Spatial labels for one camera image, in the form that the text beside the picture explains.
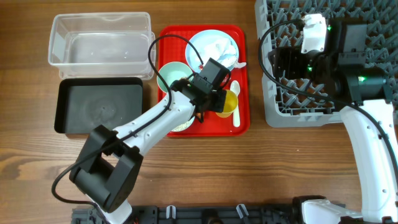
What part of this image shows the light blue bowl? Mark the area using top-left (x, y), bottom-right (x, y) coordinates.
top-left (172, 117), bottom-right (195, 132)

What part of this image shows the yellow cup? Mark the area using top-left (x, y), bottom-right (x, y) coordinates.
top-left (216, 90), bottom-right (238, 118)

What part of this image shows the green bowl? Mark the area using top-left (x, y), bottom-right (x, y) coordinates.
top-left (159, 62), bottom-right (193, 86)

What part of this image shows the white napkin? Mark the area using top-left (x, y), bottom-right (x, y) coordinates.
top-left (201, 37), bottom-right (247, 68)

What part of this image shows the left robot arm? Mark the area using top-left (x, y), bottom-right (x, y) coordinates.
top-left (69, 59), bottom-right (231, 223)

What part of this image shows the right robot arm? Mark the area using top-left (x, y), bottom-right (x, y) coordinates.
top-left (267, 14), bottom-right (397, 223)

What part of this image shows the grey dishwasher rack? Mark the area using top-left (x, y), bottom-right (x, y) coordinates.
top-left (254, 0), bottom-right (397, 128)

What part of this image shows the black waste tray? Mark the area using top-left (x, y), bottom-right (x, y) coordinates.
top-left (54, 77), bottom-right (143, 134)

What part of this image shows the white plastic spoon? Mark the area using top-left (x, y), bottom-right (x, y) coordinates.
top-left (230, 80), bottom-right (241, 128)

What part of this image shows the red serving tray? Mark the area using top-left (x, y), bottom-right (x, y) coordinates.
top-left (158, 24), bottom-right (250, 138)

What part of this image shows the light blue plate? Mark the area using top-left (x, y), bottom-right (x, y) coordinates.
top-left (185, 30), bottom-right (239, 73)

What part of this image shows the clear plastic bin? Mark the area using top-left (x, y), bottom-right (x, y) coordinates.
top-left (48, 12), bottom-right (156, 80)

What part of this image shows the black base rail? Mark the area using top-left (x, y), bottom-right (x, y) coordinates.
top-left (71, 204), bottom-right (304, 224)

